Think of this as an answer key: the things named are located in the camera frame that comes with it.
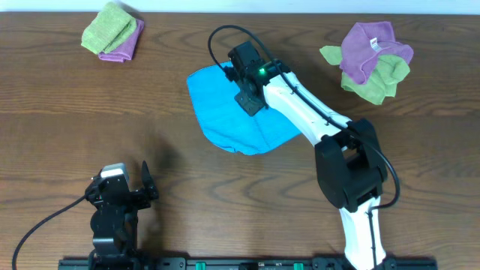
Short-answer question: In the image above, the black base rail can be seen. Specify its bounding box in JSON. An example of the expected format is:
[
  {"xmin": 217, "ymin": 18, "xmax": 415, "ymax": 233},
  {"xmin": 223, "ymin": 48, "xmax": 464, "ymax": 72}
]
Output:
[{"xmin": 58, "ymin": 256, "xmax": 439, "ymax": 270}]

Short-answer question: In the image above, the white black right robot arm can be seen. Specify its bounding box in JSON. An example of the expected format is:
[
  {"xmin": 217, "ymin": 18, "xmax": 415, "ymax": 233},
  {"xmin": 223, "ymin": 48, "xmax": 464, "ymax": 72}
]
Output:
[{"xmin": 224, "ymin": 56, "xmax": 391, "ymax": 269}]

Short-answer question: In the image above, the crumpled green cloth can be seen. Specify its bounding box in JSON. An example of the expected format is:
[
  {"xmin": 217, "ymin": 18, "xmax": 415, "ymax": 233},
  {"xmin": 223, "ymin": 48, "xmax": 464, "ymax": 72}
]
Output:
[{"xmin": 319, "ymin": 46, "xmax": 410, "ymax": 105}]

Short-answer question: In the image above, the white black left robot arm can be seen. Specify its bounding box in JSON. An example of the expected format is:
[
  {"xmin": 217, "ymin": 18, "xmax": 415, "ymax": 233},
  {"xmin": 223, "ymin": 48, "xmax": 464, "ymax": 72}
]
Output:
[{"xmin": 85, "ymin": 162, "xmax": 159, "ymax": 269}]

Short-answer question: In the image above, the folded green cloth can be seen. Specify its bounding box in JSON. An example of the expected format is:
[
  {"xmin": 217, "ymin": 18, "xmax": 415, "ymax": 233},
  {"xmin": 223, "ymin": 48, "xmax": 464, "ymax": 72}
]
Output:
[{"xmin": 81, "ymin": 1, "xmax": 137, "ymax": 55}]

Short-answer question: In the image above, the folded purple cloth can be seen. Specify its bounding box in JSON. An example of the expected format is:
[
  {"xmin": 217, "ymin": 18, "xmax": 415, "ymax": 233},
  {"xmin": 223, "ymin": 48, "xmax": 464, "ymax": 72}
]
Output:
[{"xmin": 98, "ymin": 19, "xmax": 145, "ymax": 63}]

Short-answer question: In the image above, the crumpled purple cloth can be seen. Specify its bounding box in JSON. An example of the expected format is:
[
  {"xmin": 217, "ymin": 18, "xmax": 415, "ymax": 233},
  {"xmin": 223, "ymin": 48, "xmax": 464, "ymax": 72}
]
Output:
[{"xmin": 340, "ymin": 21, "xmax": 413, "ymax": 85}]

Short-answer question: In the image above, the blue microfiber cloth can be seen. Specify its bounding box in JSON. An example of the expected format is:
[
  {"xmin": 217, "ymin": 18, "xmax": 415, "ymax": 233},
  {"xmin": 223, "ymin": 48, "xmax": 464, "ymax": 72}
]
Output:
[{"xmin": 187, "ymin": 65, "xmax": 301, "ymax": 155}]

